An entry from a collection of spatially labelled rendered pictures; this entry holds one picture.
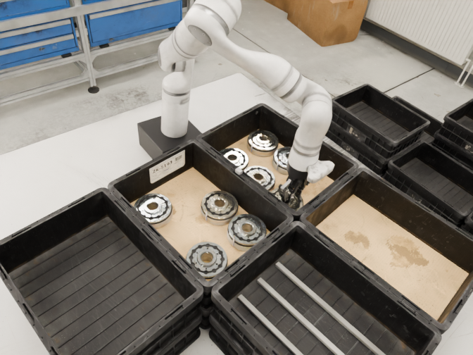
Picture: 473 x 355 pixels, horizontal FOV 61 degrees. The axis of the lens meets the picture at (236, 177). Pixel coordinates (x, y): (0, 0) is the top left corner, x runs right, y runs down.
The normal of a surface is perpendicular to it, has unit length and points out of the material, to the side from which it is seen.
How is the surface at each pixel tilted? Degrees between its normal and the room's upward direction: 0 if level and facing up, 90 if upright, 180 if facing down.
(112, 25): 90
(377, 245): 0
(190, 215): 0
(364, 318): 0
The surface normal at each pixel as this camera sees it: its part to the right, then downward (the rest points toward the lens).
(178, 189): 0.08, -0.70
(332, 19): 0.43, 0.67
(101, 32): 0.61, 0.60
